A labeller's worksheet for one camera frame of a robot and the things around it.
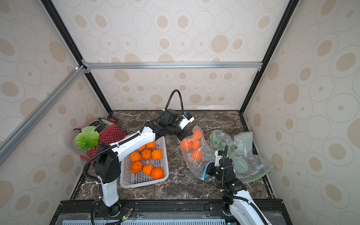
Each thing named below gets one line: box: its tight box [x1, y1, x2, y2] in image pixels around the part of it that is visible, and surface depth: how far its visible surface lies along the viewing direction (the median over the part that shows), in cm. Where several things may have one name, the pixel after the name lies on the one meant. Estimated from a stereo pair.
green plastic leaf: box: [75, 125, 100, 152], surface depth 79 cm
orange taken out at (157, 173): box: [151, 167, 164, 180], surface depth 81 cm
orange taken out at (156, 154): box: [151, 149, 163, 160], surface depth 89 cm
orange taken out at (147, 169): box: [142, 164, 154, 177], surface depth 84 cm
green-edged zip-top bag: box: [232, 152, 277, 184], surface depth 86 cm
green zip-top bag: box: [208, 129, 254, 159], surface depth 96 cm
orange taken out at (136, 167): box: [129, 160, 143, 174], surface depth 83 cm
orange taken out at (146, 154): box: [141, 149, 152, 161], surface depth 89 cm
